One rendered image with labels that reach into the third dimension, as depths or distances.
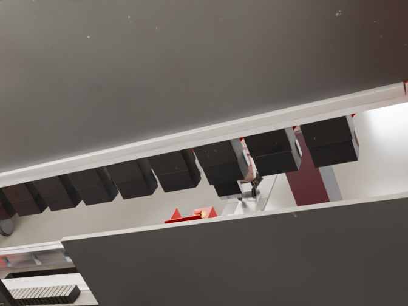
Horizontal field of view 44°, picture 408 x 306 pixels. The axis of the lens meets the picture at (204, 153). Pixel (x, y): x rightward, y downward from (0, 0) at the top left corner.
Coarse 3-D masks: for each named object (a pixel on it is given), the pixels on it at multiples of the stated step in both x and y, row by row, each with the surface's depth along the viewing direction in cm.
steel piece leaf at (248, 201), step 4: (244, 192) 205; (248, 192) 205; (248, 196) 205; (244, 200) 203; (248, 200) 202; (252, 200) 200; (256, 200) 199; (240, 204) 201; (244, 204) 200; (248, 204) 199; (252, 204) 198; (256, 204) 197; (236, 208) 200; (240, 208) 199; (244, 208) 198
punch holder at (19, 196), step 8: (16, 184) 222; (24, 184) 220; (32, 184) 224; (8, 192) 227; (16, 192) 225; (24, 192) 223; (32, 192) 223; (8, 200) 230; (16, 200) 228; (24, 200) 226; (32, 200) 224; (40, 200) 227; (16, 208) 231; (24, 208) 229; (32, 208) 227; (40, 208) 226
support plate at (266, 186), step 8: (264, 176) 215; (272, 176) 212; (248, 184) 214; (264, 184) 209; (272, 184) 206; (264, 192) 203; (232, 200) 207; (264, 200) 197; (232, 208) 202; (256, 208) 194; (264, 208) 194
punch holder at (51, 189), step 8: (56, 176) 211; (64, 176) 214; (40, 184) 217; (48, 184) 215; (56, 184) 214; (64, 184) 213; (72, 184) 218; (40, 192) 220; (48, 192) 218; (56, 192) 216; (64, 192) 215; (72, 192) 217; (48, 200) 221; (56, 200) 219; (64, 200) 217; (72, 200) 216; (80, 200) 221; (56, 208) 222; (64, 208) 220
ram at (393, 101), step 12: (348, 108) 154; (360, 108) 153; (372, 108) 152; (300, 120) 161; (312, 120) 160; (240, 132) 171; (252, 132) 170; (180, 144) 182; (192, 144) 180; (204, 144) 178; (132, 156) 192; (144, 156) 190; (72, 168) 206; (84, 168) 204; (12, 180) 222; (24, 180) 219
